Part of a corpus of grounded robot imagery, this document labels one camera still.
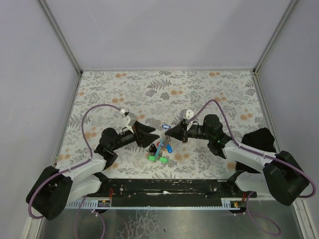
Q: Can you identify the metal key organizer disc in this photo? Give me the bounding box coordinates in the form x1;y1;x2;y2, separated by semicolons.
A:
155;135;170;161

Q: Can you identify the blue key tag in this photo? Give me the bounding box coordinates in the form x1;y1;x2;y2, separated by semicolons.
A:
166;144;172;153
162;124;170;130

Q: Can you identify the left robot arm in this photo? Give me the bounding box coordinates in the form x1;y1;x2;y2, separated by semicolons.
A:
26;121;159;221

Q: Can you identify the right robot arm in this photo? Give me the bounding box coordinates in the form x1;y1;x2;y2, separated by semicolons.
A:
165;115;310;206

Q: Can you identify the black key fob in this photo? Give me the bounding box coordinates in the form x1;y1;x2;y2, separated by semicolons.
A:
149;146;157;154

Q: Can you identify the blue key tag on disc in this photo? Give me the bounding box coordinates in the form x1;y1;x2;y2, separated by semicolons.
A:
166;144;172;153

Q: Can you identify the green key tag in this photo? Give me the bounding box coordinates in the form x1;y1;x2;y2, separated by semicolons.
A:
159;157;168;163
148;155;156;161

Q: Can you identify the floral table mat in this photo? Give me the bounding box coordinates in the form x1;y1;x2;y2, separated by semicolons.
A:
56;71;267;179

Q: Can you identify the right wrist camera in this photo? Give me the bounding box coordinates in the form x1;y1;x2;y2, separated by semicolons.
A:
180;109;194;120

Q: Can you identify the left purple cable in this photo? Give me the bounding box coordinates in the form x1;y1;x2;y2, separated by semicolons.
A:
27;104;125;239

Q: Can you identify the purple cable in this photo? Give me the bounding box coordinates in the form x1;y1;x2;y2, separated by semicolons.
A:
188;99;316;236
27;104;125;239

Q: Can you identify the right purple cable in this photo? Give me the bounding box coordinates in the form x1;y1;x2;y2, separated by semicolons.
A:
188;99;316;236

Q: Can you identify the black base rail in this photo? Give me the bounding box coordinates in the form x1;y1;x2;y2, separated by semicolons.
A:
88;179;249;198

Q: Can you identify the white cable duct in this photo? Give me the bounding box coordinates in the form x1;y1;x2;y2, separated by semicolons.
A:
65;198;243;210

